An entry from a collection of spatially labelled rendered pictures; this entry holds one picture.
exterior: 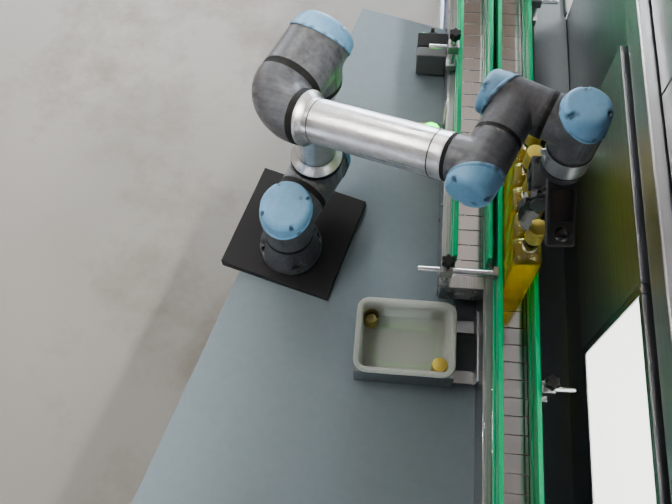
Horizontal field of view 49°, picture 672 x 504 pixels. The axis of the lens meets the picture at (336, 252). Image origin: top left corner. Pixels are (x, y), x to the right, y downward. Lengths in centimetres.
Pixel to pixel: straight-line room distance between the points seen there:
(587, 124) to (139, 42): 247
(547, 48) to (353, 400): 102
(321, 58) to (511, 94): 34
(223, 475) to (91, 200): 152
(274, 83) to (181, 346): 150
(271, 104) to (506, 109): 38
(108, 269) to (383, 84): 126
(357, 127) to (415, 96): 91
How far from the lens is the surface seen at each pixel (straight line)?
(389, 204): 187
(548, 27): 207
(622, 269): 132
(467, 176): 105
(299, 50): 128
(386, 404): 168
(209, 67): 314
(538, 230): 139
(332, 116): 117
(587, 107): 112
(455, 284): 164
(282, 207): 159
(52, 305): 278
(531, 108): 113
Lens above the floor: 239
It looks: 65 degrees down
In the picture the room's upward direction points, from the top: 5 degrees counter-clockwise
